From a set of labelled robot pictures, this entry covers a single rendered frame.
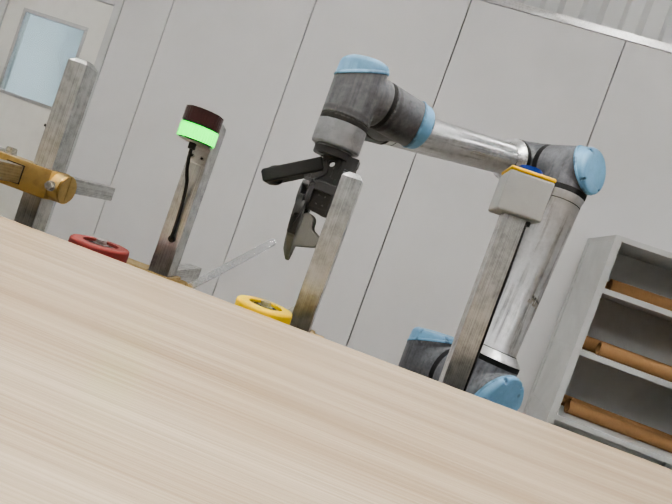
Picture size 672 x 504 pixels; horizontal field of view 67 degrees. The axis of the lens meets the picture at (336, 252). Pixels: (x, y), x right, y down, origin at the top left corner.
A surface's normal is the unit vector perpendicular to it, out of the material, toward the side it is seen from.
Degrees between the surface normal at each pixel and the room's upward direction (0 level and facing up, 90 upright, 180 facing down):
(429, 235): 90
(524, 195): 90
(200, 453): 0
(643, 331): 90
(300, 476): 0
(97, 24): 90
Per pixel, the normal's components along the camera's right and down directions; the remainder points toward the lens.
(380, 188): -0.14, -0.02
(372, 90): 0.51, 0.23
